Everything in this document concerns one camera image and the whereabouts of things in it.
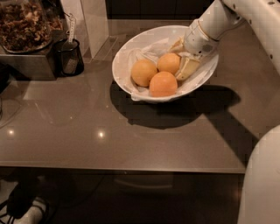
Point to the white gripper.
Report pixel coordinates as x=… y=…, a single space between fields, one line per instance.
x=198 y=43

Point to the orange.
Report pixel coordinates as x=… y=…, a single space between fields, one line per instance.
x=142 y=71
x=169 y=62
x=163 y=84

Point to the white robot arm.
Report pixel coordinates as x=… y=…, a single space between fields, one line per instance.
x=260 y=196

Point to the white bowl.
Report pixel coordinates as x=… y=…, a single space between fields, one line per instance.
x=169 y=31

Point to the white paper liner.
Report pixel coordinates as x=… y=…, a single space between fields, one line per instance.
x=152 y=49

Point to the white pillar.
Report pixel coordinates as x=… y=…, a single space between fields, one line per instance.
x=92 y=28

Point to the clear plastic utensil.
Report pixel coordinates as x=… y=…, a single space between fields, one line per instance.
x=71 y=30

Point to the black mesh cup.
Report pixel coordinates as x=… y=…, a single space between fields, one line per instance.
x=68 y=59

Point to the steel box stand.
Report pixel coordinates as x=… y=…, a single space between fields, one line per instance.
x=34 y=66

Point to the glass jar of granola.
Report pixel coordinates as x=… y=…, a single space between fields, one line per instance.
x=23 y=26

